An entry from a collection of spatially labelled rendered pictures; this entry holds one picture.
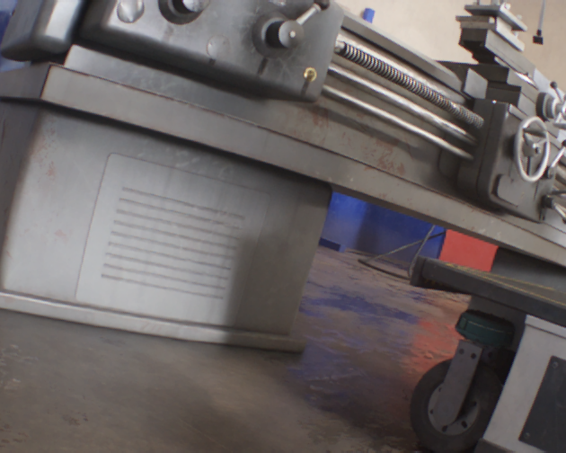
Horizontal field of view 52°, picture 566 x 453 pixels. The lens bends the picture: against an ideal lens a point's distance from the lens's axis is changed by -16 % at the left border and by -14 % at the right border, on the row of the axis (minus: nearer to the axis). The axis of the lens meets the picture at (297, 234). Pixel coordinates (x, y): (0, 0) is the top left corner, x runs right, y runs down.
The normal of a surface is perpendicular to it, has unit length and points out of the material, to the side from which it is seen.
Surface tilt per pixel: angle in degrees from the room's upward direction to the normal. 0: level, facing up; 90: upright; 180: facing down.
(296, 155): 90
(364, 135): 90
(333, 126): 90
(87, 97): 90
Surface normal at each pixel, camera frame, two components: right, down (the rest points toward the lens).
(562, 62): -0.75, -0.18
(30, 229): 0.60, 0.22
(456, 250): -0.50, -0.09
